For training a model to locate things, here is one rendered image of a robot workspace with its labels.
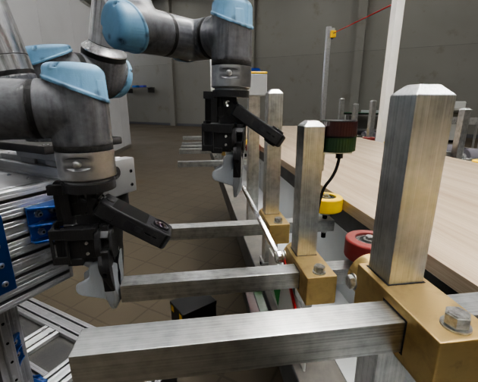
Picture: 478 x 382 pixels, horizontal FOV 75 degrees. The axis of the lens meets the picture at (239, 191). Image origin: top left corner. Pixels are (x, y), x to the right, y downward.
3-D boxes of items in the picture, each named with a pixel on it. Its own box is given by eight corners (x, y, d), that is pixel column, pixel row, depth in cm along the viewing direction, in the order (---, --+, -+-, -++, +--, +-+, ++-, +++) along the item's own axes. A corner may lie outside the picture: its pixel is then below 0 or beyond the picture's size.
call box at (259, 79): (244, 98, 95) (244, 70, 92) (240, 98, 101) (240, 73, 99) (266, 98, 96) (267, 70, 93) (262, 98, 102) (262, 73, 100)
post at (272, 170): (264, 276, 84) (268, 89, 71) (261, 269, 88) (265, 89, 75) (276, 275, 85) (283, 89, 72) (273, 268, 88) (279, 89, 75)
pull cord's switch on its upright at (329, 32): (320, 146, 316) (328, 25, 286) (317, 145, 325) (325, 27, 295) (328, 145, 317) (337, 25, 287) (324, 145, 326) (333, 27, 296)
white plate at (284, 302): (301, 371, 52) (305, 320, 49) (266, 285, 77) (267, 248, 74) (305, 371, 52) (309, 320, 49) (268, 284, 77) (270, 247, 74)
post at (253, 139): (246, 232, 108) (247, 95, 96) (244, 227, 113) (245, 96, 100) (259, 231, 109) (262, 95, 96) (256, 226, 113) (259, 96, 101)
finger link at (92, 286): (84, 309, 50) (76, 257, 48) (123, 305, 51) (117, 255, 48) (77, 322, 47) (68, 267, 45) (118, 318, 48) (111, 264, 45)
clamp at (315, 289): (305, 306, 50) (306, 278, 48) (281, 264, 63) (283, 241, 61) (338, 303, 51) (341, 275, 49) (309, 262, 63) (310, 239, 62)
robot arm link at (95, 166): (119, 145, 48) (105, 153, 40) (122, 174, 49) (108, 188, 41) (66, 145, 47) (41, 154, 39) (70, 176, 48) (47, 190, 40)
